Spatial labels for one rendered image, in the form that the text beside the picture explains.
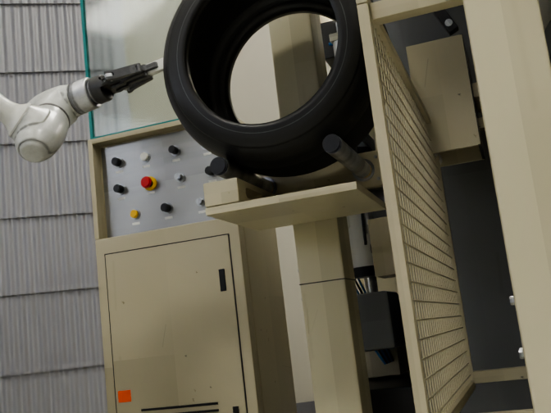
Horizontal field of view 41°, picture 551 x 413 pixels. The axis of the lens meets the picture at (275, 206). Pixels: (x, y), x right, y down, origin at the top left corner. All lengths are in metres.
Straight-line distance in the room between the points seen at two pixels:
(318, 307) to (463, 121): 0.62
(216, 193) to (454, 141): 0.63
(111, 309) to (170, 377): 0.32
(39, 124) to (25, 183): 2.66
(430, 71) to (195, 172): 0.97
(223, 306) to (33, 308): 2.21
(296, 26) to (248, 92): 2.73
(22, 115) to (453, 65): 1.11
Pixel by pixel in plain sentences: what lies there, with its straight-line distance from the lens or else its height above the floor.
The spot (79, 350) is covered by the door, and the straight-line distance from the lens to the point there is 4.47.
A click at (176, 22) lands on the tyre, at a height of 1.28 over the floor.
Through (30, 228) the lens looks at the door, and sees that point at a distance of 4.56.
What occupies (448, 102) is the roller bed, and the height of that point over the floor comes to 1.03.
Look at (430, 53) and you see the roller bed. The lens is 2.00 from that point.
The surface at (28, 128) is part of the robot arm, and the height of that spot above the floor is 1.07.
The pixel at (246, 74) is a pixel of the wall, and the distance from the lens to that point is 4.94.
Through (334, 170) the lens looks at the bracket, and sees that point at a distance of 2.02.
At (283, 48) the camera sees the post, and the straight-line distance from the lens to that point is 2.18.
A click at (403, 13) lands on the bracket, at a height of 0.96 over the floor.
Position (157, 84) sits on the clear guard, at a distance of 2.71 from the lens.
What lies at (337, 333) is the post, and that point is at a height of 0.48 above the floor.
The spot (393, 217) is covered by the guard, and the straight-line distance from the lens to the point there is 1.10.
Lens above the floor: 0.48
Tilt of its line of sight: 10 degrees up
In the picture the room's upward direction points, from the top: 7 degrees counter-clockwise
